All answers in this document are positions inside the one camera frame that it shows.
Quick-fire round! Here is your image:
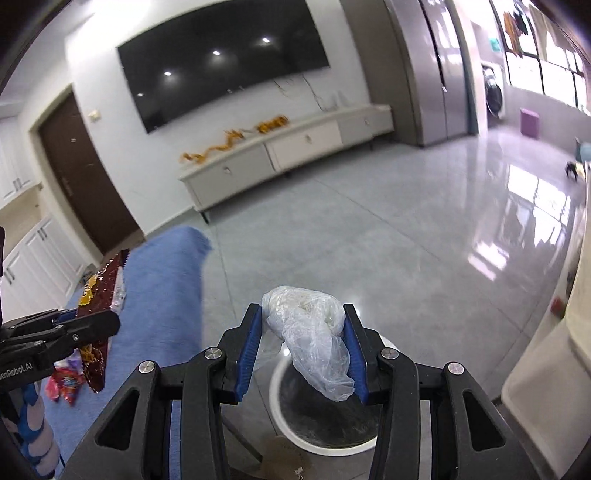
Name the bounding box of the cream sofa edge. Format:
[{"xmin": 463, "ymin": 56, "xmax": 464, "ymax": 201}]
[{"xmin": 501, "ymin": 198, "xmax": 590, "ymax": 479}]

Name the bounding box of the golden dragon ornament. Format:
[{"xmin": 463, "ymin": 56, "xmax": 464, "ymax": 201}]
[{"xmin": 179, "ymin": 115, "xmax": 290, "ymax": 165}]

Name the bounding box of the black wall television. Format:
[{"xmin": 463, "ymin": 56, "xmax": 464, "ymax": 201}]
[{"xmin": 117, "ymin": 1, "xmax": 329, "ymax": 132}]

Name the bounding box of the blue shaggy rug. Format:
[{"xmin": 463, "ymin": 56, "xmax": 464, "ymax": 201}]
[{"xmin": 43, "ymin": 225, "xmax": 211, "ymax": 461}]

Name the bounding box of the dark red snack wrapper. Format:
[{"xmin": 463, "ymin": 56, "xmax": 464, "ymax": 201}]
[{"xmin": 76, "ymin": 249, "xmax": 129, "ymax": 393}]

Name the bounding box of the clear plastic bag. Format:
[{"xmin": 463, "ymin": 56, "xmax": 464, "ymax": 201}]
[{"xmin": 254, "ymin": 286, "xmax": 355, "ymax": 402}]

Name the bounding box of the purple stool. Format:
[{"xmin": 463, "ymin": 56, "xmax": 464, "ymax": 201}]
[{"xmin": 520, "ymin": 108, "xmax": 540, "ymax": 139}]

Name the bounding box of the white TV console cabinet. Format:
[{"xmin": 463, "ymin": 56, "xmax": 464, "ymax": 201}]
[{"xmin": 179, "ymin": 105, "xmax": 394, "ymax": 214}]

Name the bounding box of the blue white striped sleeve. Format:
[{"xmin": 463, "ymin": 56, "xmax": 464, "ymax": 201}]
[{"xmin": 16, "ymin": 383, "xmax": 60, "ymax": 479}]

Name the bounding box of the white shoe cabinet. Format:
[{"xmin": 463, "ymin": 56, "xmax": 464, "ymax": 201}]
[{"xmin": 1, "ymin": 118, "xmax": 86, "ymax": 321}]

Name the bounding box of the dark brown door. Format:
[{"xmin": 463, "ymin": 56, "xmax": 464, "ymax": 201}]
[{"xmin": 38, "ymin": 94, "xmax": 139, "ymax": 253}]

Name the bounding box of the white round trash bin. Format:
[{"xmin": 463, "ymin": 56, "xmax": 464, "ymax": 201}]
[{"xmin": 269, "ymin": 346, "xmax": 381, "ymax": 457}]

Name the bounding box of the red colourful snack wrapper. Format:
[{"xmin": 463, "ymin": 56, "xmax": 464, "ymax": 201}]
[{"xmin": 44, "ymin": 351, "xmax": 85, "ymax": 406}]

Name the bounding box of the washing machine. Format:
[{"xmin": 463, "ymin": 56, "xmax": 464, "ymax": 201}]
[{"xmin": 482, "ymin": 63, "xmax": 505, "ymax": 124}]

